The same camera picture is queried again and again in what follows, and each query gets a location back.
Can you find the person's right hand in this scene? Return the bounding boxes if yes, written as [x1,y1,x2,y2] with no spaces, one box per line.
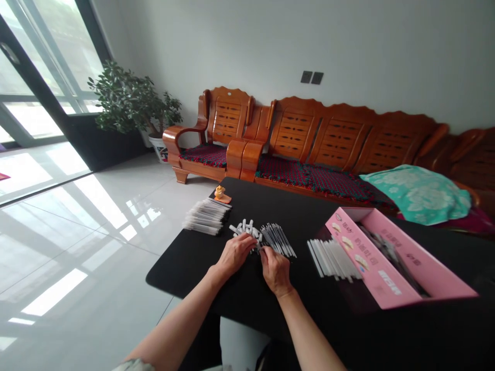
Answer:
[259,246,293,298]

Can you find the row of clear pen barrels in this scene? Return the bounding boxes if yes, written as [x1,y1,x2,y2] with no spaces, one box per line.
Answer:
[307,236,366,284]

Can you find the large glass window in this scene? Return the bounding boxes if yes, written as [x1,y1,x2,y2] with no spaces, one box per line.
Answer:
[0,0,113,149]

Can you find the potted green plant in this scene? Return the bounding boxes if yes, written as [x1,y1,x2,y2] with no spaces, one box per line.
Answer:
[87,60,183,164]

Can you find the person's body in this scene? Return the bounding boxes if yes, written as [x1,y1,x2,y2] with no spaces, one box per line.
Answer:
[112,340,271,371]

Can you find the dark wall switch plates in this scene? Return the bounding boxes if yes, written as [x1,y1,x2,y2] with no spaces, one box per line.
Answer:
[300,70,324,86]

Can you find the pile of white pen caps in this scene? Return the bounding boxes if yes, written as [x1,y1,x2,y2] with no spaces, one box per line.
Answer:
[228,218,263,255]

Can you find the person's right fingers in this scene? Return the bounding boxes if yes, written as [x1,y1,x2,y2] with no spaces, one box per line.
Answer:
[259,246,285,271]

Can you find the pile of black pen refills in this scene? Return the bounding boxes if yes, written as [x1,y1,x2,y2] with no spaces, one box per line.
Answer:
[259,222,298,260]

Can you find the long wooden sofa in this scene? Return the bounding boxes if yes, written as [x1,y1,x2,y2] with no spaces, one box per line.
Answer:
[225,96,495,232]

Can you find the pink cardboard box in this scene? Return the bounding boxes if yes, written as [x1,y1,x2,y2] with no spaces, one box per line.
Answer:
[324,207,480,311]

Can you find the teal floral blanket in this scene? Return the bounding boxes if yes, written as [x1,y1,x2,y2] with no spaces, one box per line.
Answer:
[358,164,473,227]

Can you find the wooden armchair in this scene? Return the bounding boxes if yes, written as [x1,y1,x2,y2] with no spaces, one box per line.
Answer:
[162,86,256,185]

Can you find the person's left hand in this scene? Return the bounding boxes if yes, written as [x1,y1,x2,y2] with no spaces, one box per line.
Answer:
[214,232,258,276]

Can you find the pile of assembled white pens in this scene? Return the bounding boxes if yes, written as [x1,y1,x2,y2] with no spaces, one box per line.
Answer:
[181,198,233,236]

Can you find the person's left fingers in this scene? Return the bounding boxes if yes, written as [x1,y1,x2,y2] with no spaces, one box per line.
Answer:
[227,232,258,259]

